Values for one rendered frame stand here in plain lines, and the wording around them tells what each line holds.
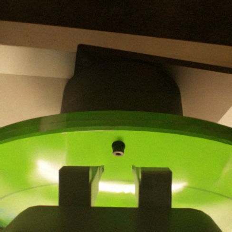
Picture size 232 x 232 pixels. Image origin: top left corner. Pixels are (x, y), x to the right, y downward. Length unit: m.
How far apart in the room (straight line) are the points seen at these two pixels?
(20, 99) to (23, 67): 0.06
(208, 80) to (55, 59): 0.17
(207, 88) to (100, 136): 0.22
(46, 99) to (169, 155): 0.25
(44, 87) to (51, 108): 0.04
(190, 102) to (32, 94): 0.20
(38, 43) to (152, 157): 0.20
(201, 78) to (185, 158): 0.18
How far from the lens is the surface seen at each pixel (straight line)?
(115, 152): 0.18
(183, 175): 0.20
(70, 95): 0.33
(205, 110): 0.41
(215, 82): 0.37
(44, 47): 0.34
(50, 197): 0.23
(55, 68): 0.36
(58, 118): 0.19
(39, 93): 0.40
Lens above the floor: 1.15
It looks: 34 degrees down
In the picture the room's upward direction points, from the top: 178 degrees counter-clockwise
